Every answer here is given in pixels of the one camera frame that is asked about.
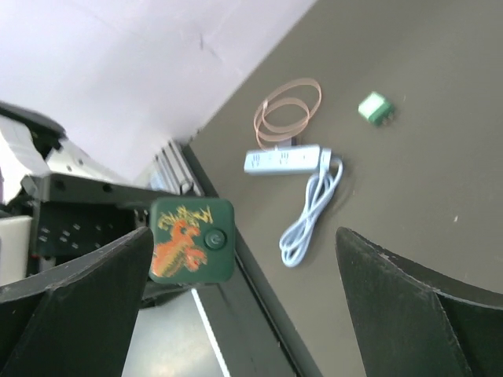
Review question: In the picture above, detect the light blue coiled cable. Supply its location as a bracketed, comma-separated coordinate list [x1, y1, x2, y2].
[278, 155, 344, 269]

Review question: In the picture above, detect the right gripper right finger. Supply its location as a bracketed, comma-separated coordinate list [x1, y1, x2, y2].
[336, 227, 502, 376]

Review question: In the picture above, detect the dark green charger cube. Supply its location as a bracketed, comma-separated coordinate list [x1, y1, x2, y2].
[149, 196, 236, 285]

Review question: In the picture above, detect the blue power strip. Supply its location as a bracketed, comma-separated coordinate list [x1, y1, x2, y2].
[244, 145, 332, 175]

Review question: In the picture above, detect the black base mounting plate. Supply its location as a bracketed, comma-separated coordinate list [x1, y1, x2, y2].
[24, 174, 320, 376]

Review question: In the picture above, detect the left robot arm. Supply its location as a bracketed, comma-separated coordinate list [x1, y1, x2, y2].
[1, 101, 129, 204]

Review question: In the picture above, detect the light green plug adapter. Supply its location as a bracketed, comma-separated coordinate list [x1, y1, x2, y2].
[358, 91, 395, 126]

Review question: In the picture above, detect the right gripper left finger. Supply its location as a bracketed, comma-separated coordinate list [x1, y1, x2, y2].
[1, 228, 153, 376]

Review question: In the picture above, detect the thin pink wire loop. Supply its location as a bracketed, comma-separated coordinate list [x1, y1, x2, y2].
[254, 78, 323, 151]

